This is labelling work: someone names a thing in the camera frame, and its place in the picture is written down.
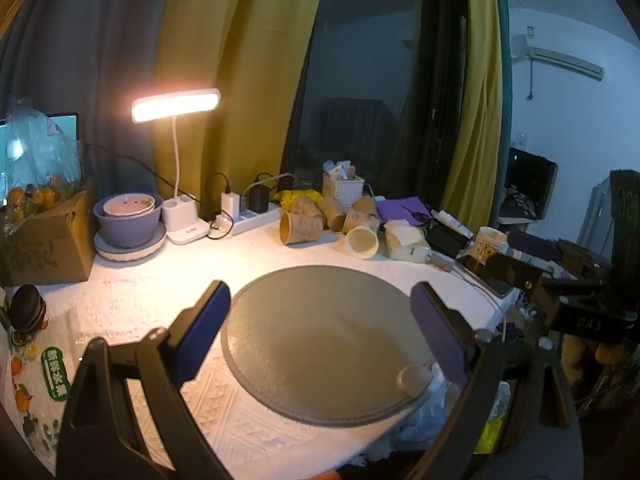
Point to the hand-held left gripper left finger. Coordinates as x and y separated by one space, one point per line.
200 332

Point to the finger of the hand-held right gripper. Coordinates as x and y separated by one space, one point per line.
535 246
505 270

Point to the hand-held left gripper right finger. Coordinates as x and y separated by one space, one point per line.
442 337

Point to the pale paper cup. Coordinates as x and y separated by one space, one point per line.
362 244

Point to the brown paper cup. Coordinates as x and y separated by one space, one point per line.
361 220
305 206
365 204
302 228
332 212

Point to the person's right hand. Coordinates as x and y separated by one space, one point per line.
611 354

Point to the white printed mug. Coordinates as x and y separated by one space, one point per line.
489 245

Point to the black monitor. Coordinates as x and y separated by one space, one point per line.
530 182

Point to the white plug adapter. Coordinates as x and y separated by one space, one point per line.
440 261

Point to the black box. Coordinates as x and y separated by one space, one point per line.
445 241

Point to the white textured tablecloth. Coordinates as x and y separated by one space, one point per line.
150 285

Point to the white tube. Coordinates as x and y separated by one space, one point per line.
452 222

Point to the white plastic bag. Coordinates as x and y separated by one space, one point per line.
425 415

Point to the tissue pack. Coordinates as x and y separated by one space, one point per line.
405 240

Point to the pale round plate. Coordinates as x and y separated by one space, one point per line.
130 254

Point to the purple cloth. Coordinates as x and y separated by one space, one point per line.
402 208

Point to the round grey mat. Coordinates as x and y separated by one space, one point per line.
320 340

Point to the white power strip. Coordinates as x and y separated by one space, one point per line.
255 220

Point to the purple bowl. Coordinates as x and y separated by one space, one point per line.
127 227

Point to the white charger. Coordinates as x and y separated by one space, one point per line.
231 204

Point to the black charger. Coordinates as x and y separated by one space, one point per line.
258 201

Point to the pink bowl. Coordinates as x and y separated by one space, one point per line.
127 205

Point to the yellow curtain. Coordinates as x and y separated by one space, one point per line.
477 100
235 60

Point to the yellow cloth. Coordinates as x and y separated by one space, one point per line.
295 197

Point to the cardboard box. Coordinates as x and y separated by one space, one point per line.
47 250

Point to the black round case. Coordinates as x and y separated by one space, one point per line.
27 307

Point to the white woven basket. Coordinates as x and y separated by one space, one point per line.
342 191

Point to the fruit print plastic bag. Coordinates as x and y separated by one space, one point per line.
35 400

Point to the white air conditioner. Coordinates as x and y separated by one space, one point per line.
560 57

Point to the pile of oranges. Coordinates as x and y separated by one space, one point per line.
27 199

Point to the white desk lamp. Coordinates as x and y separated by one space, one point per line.
175 105

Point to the dark window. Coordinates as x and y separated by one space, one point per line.
370 70

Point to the computer screen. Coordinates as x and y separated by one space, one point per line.
67 127

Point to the clear plastic bag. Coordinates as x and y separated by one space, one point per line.
35 145

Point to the dark blue curtain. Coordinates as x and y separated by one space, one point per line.
90 50

